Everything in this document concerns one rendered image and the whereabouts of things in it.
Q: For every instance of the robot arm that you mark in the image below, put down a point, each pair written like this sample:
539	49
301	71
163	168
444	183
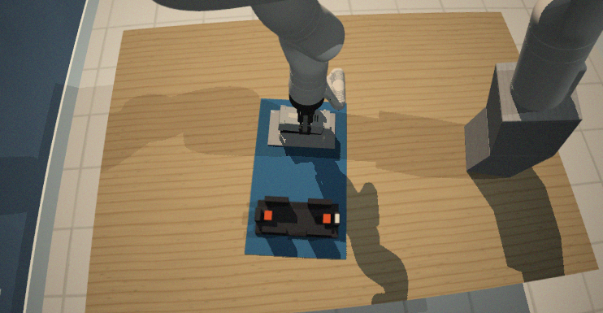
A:
559	38

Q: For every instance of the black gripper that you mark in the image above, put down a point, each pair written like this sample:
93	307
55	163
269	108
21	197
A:
306	117

